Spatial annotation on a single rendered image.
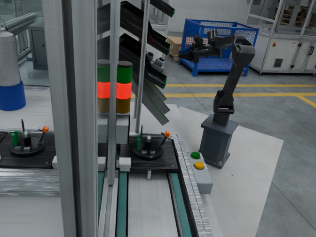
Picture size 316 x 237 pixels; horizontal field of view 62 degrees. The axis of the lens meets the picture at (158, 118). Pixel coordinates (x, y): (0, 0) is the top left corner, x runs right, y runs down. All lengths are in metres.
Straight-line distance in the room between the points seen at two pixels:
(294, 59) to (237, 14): 4.75
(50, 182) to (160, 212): 0.43
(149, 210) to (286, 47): 5.75
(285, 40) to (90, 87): 6.23
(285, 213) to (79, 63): 2.51
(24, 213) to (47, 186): 0.11
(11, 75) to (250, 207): 1.42
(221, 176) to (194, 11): 9.13
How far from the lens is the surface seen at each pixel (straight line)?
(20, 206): 1.14
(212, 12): 10.47
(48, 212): 1.09
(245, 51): 1.13
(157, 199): 1.04
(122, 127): 0.82
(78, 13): 0.18
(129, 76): 0.79
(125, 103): 0.82
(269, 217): 2.51
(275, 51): 6.31
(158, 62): 1.44
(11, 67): 1.73
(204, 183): 1.08
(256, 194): 1.28
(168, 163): 1.12
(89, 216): 0.27
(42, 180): 1.11
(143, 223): 0.96
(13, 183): 1.14
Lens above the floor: 1.65
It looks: 28 degrees down
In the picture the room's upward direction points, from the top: 7 degrees clockwise
